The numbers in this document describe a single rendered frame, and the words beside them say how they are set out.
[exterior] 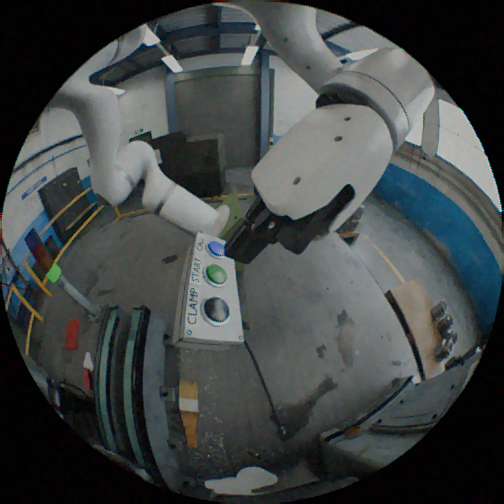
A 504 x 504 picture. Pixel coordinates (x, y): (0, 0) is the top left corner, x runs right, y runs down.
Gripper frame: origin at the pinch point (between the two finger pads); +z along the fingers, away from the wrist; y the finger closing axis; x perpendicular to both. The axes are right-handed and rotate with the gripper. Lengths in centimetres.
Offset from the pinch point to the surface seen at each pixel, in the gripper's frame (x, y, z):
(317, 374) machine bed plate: 31.4, 16.1, 16.3
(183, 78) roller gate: -292, -626, -143
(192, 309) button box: -2.7, 4.9, 6.7
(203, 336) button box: -1.5, 7.5, 6.8
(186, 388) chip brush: 4.5, 14.5, 35.8
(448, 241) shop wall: 451, -31, -253
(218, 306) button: -0.1, 4.3, 6.0
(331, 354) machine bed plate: 35.9, 12.2, 12.8
